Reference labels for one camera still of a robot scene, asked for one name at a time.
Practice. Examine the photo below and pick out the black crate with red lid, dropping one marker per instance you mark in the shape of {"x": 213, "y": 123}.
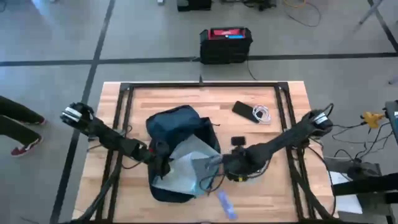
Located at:
{"x": 224, "y": 49}

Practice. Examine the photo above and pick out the black floor box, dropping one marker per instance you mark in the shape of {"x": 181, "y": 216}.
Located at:
{"x": 194, "y": 4}

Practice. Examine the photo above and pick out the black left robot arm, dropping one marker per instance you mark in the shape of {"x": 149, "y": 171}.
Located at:
{"x": 102, "y": 133}

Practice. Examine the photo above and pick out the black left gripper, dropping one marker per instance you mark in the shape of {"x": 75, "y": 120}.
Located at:
{"x": 144, "y": 153}

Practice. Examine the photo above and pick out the dark monitor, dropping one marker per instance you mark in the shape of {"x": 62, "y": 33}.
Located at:
{"x": 392, "y": 121}

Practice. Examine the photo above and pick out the purple blue slim packet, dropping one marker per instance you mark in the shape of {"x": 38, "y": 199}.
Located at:
{"x": 227, "y": 205}

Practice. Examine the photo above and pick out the small white box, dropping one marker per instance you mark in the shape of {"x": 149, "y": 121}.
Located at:
{"x": 160, "y": 2}

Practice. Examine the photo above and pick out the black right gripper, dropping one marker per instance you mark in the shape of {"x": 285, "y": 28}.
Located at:
{"x": 237, "y": 165}

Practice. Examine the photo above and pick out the black metal table frame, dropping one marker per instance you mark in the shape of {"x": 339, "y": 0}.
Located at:
{"x": 217, "y": 84}

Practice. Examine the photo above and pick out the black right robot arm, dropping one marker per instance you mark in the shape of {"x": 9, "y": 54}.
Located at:
{"x": 286, "y": 137}

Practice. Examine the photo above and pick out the slim rectangular smartphone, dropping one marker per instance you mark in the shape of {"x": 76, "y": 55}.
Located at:
{"x": 244, "y": 110}

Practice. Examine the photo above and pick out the dark blue backpack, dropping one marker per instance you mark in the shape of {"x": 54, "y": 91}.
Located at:
{"x": 174, "y": 124}

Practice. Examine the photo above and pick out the silver bubble mailer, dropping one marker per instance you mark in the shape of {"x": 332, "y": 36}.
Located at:
{"x": 186, "y": 168}

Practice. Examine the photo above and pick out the person's leg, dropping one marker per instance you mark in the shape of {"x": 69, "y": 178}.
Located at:
{"x": 15, "y": 133}
{"x": 15, "y": 110}

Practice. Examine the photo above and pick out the gray metal stand leg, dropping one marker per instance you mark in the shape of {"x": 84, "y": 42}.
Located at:
{"x": 370, "y": 12}

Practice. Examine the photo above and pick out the gray equipment cart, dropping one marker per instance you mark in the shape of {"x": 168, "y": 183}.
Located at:
{"x": 342, "y": 165}

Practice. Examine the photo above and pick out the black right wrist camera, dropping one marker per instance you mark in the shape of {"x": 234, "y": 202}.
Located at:
{"x": 238, "y": 141}

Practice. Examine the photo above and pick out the small black camera post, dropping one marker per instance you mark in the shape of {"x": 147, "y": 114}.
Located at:
{"x": 201, "y": 80}

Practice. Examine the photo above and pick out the white paper sheet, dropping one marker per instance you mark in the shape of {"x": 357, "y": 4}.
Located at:
{"x": 348, "y": 202}

